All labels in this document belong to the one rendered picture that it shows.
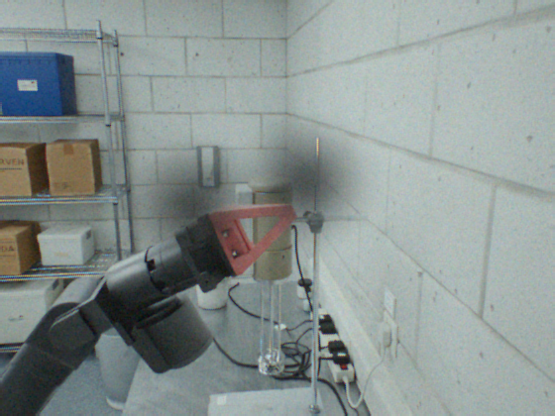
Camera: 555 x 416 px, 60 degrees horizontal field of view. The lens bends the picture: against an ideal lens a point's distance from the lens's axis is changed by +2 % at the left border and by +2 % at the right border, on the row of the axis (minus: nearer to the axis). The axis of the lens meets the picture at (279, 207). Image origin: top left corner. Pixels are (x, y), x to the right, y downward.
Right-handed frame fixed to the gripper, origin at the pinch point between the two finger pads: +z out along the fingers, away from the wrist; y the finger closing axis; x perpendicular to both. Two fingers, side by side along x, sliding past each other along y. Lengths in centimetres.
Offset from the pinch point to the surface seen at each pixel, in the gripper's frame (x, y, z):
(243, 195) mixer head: 4, -54, -21
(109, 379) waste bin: -50, -152, -157
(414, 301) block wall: -33, -58, 2
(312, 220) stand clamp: -8, -62, -11
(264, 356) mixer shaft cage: -34, -61, -37
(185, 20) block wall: 113, -235, -66
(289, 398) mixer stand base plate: -51, -71, -40
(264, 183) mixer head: 4, -55, -16
